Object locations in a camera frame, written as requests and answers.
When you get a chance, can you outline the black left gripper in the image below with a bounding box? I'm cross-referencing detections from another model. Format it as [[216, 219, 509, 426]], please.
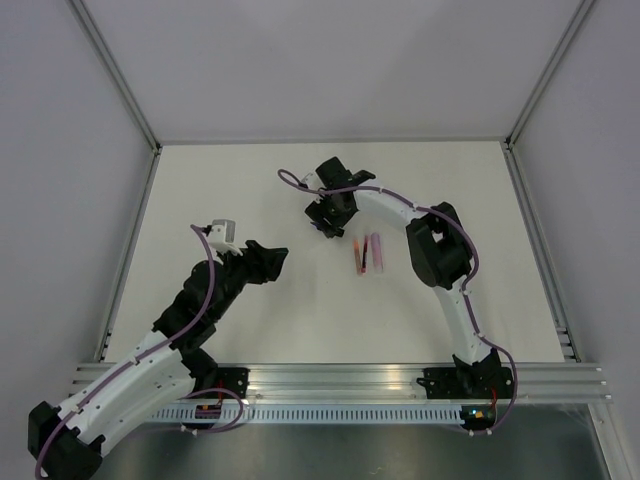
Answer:
[[210, 240, 288, 320]]

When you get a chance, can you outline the orange transparent pen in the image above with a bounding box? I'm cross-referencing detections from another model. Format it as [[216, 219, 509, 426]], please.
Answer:
[[352, 237, 362, 276]]

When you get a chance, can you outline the red transparent pen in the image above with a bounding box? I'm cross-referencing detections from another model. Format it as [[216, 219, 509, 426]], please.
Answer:
[[359, 234, 370, 275]]

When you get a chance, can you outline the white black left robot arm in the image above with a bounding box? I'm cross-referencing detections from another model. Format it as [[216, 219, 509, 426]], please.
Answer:
[[28, 240, 289, 479]]

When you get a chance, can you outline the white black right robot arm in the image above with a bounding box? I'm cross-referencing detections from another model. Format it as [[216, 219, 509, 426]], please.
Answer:
[[295, 157, 517, 400]]

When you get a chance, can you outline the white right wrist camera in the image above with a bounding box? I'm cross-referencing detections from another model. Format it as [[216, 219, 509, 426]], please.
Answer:
[[301, 172, 317, 190]]

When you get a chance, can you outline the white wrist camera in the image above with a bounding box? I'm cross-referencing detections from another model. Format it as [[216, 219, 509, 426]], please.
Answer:
[[206, 219, 242, 256], [301, 172, 317, 190]]

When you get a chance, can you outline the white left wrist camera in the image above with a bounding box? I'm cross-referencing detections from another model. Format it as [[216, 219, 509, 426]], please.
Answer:
[[206, 219, 242, 256]]

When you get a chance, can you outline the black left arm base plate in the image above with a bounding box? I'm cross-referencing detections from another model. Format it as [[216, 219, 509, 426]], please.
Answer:
[[194, 367, 250, 401]]

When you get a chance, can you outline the white slotted cable duct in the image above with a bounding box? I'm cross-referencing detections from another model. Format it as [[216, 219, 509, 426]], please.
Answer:
[[149, 402, 463, 426]]

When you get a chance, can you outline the aluminium frame post right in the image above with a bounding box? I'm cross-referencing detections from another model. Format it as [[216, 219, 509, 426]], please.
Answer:
[[503, 0, 601, 151]]

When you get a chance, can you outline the aluminium frame post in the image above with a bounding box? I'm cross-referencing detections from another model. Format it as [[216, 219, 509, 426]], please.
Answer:
[[503, 0, 601, 151], [67, 0, 162, 154]]

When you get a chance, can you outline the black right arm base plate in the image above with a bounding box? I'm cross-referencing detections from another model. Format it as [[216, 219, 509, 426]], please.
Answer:
[[416, 367, 515, 400]]

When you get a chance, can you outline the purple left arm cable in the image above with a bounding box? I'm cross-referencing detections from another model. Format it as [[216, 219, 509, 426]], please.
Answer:
[[32, 224, 221, 476]]

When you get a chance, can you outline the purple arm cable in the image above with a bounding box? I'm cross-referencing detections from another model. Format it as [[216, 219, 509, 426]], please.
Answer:
[[32, 224, 221, 476], [277, 168, 519, 401]]

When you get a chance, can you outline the aluminium frame post left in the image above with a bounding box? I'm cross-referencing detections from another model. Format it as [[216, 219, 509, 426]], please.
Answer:
[[67, 0, 162, 154]]

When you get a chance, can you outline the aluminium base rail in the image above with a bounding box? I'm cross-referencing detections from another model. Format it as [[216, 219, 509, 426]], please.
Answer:
[[69, 362, 614, 404]]

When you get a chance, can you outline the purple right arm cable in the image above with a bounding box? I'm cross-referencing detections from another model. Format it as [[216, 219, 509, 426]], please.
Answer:
[[277, 168, 519, 401]]

